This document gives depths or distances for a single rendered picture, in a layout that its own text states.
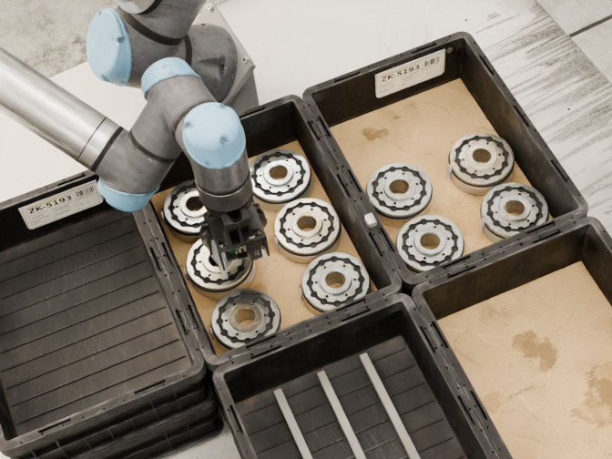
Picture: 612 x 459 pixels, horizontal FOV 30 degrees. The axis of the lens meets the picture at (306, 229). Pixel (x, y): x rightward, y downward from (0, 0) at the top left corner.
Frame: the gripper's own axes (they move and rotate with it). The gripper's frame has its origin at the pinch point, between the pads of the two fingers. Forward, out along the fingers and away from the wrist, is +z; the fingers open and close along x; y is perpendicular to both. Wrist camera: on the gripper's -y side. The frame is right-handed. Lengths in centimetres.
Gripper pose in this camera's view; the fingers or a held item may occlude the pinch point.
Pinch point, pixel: (239, 254)
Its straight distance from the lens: 175.3
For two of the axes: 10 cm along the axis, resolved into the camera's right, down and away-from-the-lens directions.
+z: 0.7, 5.4, 8.4
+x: 9.4, -3.1, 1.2
